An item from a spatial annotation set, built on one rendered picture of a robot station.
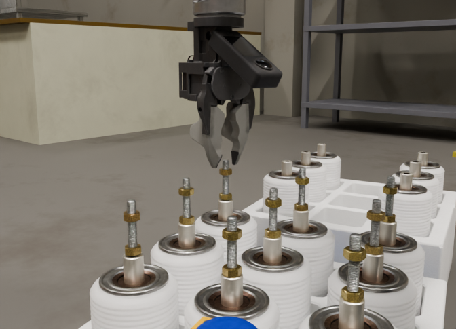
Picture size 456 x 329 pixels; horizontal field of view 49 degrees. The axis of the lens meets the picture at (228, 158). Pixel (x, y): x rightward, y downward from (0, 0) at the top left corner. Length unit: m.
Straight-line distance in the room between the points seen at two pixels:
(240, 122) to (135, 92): 2.68
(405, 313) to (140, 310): 0.27
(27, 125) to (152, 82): 0.89
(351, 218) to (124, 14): 5.32
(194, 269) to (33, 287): 0.62
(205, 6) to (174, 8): 4.82
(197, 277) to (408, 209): 0.46
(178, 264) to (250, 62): 0.27
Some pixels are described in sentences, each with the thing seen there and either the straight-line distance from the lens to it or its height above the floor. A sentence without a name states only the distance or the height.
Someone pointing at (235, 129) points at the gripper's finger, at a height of 0.39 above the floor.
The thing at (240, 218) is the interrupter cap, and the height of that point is 0.25.
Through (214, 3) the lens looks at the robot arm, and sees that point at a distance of 0.70.
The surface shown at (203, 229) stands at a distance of 0.73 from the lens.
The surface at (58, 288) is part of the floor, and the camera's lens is 1.18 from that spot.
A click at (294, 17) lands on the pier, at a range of 4.23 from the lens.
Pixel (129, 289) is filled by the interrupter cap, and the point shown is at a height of 0.25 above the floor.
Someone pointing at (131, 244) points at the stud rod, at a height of 0.29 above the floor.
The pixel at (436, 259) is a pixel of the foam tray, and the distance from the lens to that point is 0.94.
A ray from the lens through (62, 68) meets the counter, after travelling 3.09.
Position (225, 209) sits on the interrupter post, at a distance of 0.75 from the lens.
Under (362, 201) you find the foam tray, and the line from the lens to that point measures 1.19.
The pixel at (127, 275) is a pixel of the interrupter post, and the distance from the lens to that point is 0.56.
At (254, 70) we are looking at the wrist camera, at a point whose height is 0.47.
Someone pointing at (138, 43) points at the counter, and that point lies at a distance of 3.42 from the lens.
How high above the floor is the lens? 0.49
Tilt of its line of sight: 11 degrees down
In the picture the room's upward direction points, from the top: straight up
